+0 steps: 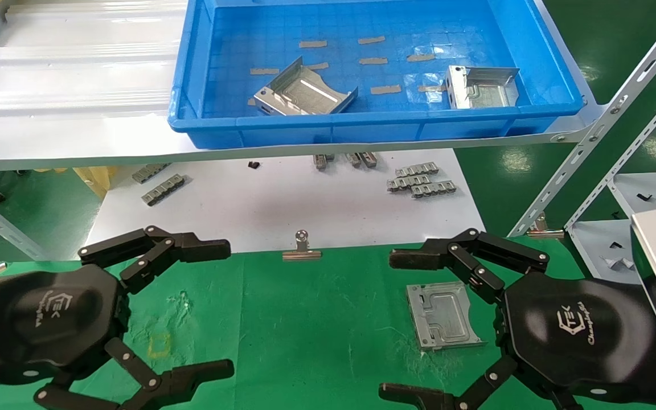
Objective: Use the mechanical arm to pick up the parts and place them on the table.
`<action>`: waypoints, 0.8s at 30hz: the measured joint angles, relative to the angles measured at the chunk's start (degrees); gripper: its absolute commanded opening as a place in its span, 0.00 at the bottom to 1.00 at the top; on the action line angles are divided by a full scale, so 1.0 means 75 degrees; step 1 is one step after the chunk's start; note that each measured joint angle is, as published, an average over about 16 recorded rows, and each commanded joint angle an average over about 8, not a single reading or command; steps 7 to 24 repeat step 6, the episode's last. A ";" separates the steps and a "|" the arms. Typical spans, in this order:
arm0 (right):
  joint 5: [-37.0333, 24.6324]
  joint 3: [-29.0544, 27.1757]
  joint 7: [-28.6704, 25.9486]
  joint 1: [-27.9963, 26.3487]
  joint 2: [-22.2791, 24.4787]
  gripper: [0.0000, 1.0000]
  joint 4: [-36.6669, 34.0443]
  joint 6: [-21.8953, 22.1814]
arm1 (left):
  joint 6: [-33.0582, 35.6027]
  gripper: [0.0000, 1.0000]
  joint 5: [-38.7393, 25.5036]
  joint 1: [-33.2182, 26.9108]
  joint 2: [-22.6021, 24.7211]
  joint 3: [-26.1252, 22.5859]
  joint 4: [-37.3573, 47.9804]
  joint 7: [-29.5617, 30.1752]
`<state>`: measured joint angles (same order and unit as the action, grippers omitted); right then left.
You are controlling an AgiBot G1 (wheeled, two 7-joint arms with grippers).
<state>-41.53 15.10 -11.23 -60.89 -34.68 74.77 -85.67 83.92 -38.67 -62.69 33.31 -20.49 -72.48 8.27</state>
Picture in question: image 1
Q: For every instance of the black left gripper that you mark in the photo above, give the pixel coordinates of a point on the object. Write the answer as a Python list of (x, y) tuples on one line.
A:
[(49, 319)]

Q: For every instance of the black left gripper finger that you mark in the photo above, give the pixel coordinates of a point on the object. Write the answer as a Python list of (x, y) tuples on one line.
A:
[(205, 248)]

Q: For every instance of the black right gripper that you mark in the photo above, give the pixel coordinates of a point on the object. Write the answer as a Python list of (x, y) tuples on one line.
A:
[(575, 330)]

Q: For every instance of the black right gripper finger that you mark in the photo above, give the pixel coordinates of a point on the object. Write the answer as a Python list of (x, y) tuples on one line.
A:
[(419, 257), (413, 398)]

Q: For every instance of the stamped metal bracket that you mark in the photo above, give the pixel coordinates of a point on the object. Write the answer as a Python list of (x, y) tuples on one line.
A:
[(442, 316)]

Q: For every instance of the short grey metal link piece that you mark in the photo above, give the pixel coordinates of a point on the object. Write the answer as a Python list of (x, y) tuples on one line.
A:
[(354, 160), (369, 160), (321, 162)]

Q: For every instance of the grey metal link strip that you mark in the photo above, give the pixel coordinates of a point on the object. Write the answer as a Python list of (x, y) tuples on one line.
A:
[(148, 173), (433, 189), (408, 183), (163, 190), (416, 169)]

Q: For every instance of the small white bent piece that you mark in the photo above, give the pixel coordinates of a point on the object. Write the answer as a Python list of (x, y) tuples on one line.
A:
[(613, 262)]

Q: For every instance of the grey metal rack shelf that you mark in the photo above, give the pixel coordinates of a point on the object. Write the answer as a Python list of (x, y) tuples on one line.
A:
[(630, 185), (590, 239)]

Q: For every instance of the silver binder clip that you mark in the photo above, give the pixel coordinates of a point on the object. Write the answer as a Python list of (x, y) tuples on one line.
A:
[(544, 232), (302, 254)]

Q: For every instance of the green cloth mat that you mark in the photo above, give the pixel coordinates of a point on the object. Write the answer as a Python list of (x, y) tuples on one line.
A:
[(316, 330)]

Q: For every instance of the yellow cardboard box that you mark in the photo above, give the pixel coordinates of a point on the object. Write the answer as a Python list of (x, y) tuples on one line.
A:
[(97, 177)]

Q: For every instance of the blue plastic bin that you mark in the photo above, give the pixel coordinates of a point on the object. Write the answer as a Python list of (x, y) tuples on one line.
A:
[(282, 128)]

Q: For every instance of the perforated grey rack upright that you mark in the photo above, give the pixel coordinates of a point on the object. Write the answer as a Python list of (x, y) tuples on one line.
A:
[(607, 117), (618, 171)]

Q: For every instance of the white corrugated plastic sheet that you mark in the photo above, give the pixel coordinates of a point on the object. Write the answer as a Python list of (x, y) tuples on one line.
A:
[(77, 57)]

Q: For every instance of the right metal bracket in tray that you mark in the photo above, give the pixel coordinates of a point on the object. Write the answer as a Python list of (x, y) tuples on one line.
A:
[(484, 91)]

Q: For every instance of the metal bracket in tray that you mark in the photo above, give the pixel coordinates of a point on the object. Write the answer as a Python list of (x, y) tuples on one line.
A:
[(305, 94), (484, 91)]

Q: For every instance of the left metal bracket in tray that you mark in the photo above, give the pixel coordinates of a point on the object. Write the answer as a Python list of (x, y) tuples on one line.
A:
[(305, 94)]

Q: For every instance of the grey metal frame beam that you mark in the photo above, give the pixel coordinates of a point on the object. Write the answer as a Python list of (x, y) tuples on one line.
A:
[(17, 236)]

